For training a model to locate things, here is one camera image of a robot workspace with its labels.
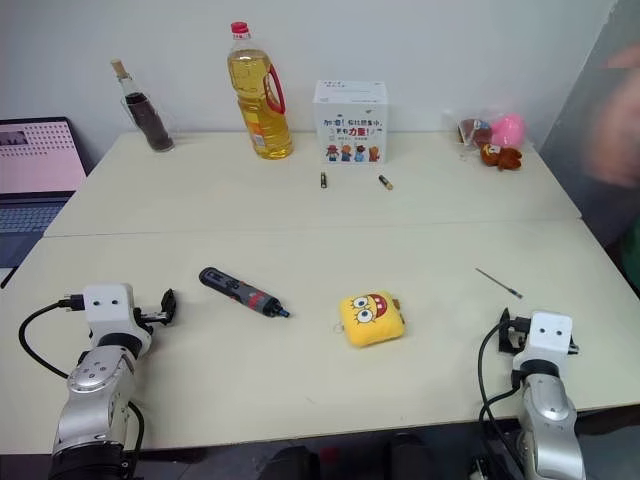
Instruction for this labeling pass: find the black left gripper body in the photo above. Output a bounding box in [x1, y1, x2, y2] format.
[132, 305, 169, 335]

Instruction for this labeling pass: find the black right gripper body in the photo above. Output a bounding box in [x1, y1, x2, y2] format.
[507, 315, 582, 355]

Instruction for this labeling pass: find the thin metal rod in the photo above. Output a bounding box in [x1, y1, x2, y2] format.
[474, 267, 525, 301]

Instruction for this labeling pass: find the grey red electric screwdriver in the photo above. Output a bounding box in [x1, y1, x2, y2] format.
[197, 266, 293, 322]

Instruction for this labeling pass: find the person's bare hand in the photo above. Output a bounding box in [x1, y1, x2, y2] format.
[579, 43, 640, 187]

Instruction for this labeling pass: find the person's dark green clothing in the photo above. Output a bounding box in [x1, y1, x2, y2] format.
[583, 172, 640, 299]

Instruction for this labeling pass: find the yellow cartoon face plush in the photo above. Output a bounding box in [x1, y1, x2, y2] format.
[331, 293, 408, 349]

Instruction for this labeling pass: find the brown plush toy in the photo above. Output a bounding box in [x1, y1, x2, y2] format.
[480, 142, 525, 173]

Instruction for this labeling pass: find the corked glass bottle dark liquid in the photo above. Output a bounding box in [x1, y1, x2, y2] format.
[109, 58, 177, 153]

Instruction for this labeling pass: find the grey laptop pink screen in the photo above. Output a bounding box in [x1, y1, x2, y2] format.
[0, 116, 91, 290]

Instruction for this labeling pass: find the dark rounded shape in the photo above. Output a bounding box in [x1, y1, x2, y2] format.
[257, 443, 322, 480]

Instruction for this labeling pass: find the clear plastic snack packet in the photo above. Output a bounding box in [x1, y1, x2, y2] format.
[441, 110, 497, 150]

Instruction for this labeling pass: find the cooking oil bottle red cap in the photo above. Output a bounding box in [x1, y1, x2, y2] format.
[225, 20, 296, 162]

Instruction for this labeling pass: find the grey partition panel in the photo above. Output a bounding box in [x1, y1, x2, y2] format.
[538, 0, 640, 221]

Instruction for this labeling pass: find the white cartoon print box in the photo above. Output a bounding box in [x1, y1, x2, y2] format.
[311, 79, 392, 167]

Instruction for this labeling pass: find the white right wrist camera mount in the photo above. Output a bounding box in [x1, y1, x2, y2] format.
[513, 310, 576, 375]

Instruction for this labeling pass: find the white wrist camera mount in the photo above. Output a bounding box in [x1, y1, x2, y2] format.
[81, 283, 154, 359]
[513, 310, 576, 375]

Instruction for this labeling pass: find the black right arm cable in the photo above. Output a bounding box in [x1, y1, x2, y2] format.
[476, 317, 524, 454]

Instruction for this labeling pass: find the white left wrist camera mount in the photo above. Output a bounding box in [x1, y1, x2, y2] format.
[81, 283, 154, 359]

